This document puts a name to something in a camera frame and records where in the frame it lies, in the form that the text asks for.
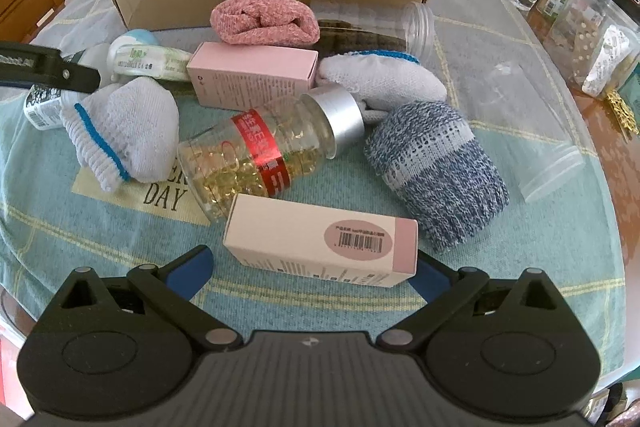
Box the pink knit sock roll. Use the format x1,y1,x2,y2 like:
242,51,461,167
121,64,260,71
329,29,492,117
210,0,321,48

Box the small white labelled bottle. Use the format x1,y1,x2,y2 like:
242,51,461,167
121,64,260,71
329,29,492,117
22,82,68,131

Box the white round container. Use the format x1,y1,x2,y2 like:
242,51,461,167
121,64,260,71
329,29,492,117
75,43,121,82

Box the capsule bottle silver cap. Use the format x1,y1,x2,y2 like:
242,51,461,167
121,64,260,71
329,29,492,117
177,86,366,223

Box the white sock blue stripe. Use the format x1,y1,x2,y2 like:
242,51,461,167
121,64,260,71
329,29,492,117
60,76,180,194
317,49,448,104

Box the clear bag white label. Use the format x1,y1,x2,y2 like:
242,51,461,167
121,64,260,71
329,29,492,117
582,24,637,98

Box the pink carton box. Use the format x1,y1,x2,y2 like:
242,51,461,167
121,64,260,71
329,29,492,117
186,41,320,110

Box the light blue bowl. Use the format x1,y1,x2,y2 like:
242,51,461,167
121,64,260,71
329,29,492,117
117,29,161,50

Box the pink carton box barcode sticker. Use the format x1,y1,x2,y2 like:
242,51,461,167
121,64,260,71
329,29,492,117
222,193,420,289

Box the green checked tablecloth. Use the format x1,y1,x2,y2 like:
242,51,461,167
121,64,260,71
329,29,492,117
0,0,626,378

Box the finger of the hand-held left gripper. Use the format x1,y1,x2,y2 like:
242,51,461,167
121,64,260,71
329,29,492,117
0,41,102,94

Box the blue knit sock roll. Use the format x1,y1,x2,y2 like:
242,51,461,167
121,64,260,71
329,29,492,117
364,102,510,254

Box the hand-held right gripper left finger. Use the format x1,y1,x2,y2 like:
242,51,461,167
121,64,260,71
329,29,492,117
50,244,241,353

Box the clear plastic storage jar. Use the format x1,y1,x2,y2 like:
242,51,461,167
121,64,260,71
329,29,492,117
542,0,608,68

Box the clear plastic cup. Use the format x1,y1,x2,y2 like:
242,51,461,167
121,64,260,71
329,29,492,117
450,62,586,202

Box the gold chain ornament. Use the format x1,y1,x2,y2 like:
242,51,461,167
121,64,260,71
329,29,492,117
606,89,640,128

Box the white cream tube green print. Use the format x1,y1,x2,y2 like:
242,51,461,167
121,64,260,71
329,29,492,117
107,44,193,82

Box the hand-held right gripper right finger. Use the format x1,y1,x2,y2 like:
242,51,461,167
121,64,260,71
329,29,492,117
377,249,571,350

